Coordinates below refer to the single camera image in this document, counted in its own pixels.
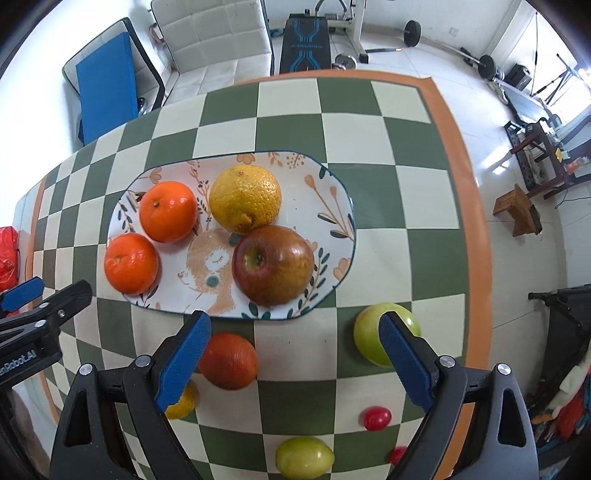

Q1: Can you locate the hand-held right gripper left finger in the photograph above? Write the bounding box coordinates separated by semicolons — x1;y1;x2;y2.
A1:
50;310;213;480

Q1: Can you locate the green apple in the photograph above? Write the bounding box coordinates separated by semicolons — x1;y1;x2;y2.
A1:
353;302;422;367

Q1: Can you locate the red plastic bag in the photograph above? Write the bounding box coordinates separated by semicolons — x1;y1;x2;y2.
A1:
0;226;21;294

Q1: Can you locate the white cushioned sofa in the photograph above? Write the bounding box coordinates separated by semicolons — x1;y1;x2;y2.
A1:
150;0;274;100

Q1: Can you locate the black blue weight bench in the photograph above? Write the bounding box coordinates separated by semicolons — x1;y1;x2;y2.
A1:
278;13;334;75

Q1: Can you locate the white exercise machine frame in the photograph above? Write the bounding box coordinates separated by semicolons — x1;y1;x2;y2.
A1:
305;0;402;64

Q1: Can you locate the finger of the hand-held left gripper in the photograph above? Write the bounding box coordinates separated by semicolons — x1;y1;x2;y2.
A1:
0;280;93;344
0;276;45;317

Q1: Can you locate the blue padded folding chair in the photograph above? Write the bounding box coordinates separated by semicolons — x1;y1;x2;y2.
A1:
62;17;168;146

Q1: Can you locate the green white checkered tablecloth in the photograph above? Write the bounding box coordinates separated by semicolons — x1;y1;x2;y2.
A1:
14;69;492;480

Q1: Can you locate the floral oval plate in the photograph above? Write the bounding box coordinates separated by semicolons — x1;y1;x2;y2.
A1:
107;150;357;321

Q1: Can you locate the small yellow-orange citrus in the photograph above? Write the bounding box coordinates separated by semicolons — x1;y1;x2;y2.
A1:
164;379;201;420

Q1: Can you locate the pile of clothes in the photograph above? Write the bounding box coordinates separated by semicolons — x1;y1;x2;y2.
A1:
531;355;591;457

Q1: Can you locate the small green jujube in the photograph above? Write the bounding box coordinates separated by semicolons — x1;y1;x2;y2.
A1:
275;437;335;480

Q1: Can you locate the large yellow orange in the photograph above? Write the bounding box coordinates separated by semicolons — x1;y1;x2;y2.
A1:
209;165;283;234

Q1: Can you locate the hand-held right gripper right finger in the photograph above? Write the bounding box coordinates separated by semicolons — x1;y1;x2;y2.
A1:
378;311;541;480

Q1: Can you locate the orange tangerine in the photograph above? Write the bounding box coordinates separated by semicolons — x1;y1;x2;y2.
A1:
139;181;199;244
104;233;161;295

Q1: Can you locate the black barbell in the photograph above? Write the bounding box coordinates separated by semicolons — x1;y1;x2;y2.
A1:
403;19;499;80

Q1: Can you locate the wooden stool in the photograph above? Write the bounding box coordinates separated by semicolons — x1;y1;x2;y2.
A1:
493;184;542;237

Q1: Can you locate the dark wooden side table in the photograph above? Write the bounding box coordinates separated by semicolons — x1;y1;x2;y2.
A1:
510;117;591;200

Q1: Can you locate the red apple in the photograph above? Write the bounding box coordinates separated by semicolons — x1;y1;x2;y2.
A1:
231;224;316;308

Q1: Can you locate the dark orange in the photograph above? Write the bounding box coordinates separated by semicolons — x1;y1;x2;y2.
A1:
198;332;259;391

